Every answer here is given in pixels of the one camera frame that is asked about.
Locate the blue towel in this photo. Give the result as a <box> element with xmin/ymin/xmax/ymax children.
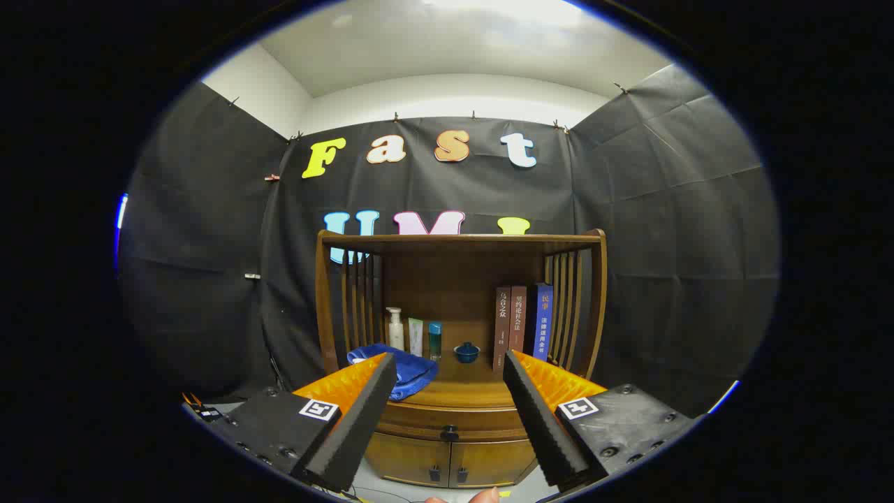
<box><xmin>347</xmin><ymin>343</ymin><xmax>439</xmax><ymax>402</ymax></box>

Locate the wooden cabinet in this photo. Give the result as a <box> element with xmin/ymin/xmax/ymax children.
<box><xmin>316</xmin><ymin>229</ymin><xmax>607</xmax><ymax>488</ymax></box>

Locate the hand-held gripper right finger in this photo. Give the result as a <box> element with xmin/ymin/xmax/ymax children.
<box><xmin>503</xmin><ymin>351</ymin><xmax>701</xmax><ymax>493</ymax></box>

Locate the dark brown book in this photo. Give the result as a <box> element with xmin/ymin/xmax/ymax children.
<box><xmin>492</xmin><ymin>286</ymin><xmax>512</xmax><ymax>372</ymax></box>

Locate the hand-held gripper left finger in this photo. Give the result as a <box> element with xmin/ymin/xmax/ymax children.
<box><xmin>210</xmin><ymin>353</ymin><xmax>397</xmax><ymax>493</ymax></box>

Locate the black floor device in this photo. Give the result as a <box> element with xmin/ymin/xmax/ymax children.
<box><xmin>183</xmin><ymin>395</ymin><xmax>224</xmax><ymax>422</ymax></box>

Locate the blue book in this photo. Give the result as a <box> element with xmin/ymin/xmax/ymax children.
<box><xmin>525</xmin><ymin>283</ymin><xmax>554</xmax><ymax>362</ymax></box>

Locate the reddish brown book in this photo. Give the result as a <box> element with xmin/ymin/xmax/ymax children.
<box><xmin>508</xmin><ymin>285</ymin><xmax>528</xmax><ymax>353</ymax></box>

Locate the wooden drawer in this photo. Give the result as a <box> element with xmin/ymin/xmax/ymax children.
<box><xmin>377</xmin><ymin>402</ymin><xmax>529</xmax><ymax>442</ymax></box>

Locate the wooden cabinet door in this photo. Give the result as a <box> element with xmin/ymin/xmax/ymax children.
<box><xmin>450</xmin><ymin>440</ymin><xmax>537</xmax><ymax>488</ymax></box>
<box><xmin>365</xmin><ymin>433</ymin><xmax>451</xmax><ymax>488</ymax></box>

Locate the wooden countertop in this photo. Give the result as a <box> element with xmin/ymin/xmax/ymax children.
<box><xmin>381</xmin><ymin>349</ymin><xmax>518</xmax><ymax>409</ymax></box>

